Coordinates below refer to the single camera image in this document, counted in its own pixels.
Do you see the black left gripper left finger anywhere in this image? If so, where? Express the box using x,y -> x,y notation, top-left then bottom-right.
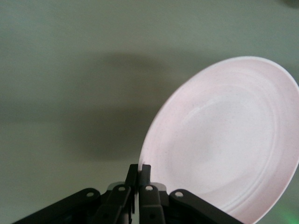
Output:
14,164 -> 138,224

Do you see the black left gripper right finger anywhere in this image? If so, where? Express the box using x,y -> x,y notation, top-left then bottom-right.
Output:
139,165 -> 243,224

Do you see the pink plate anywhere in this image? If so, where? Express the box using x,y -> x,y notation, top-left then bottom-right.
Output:
138,55 -> 299,221

